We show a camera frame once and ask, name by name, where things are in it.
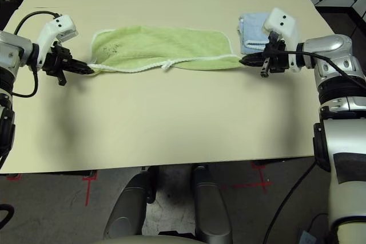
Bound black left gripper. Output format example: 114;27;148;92
42;45;95;86

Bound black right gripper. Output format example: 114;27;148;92
239;32;290;78

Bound green towel with white trim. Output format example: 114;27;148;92
87;25;242;74

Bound folded light blue towel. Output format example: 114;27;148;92
237;12;271;55

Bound black foam floor mats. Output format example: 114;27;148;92
0;0;19;32

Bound grey left robot leg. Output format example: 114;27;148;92
104;166;157;244

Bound grey robot leg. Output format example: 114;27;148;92
191;165;232;244
104;166;157;244

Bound grey right robot leg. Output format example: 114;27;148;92
191;165;232;244

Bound grey robot torso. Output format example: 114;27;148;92
98;234;201;244

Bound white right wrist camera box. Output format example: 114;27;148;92
262;7;304;73

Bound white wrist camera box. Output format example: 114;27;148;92
262;7;304;73
37;14;78;66

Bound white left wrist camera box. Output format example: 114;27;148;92
37;14;78;66

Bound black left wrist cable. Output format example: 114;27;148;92
13;11;62;98

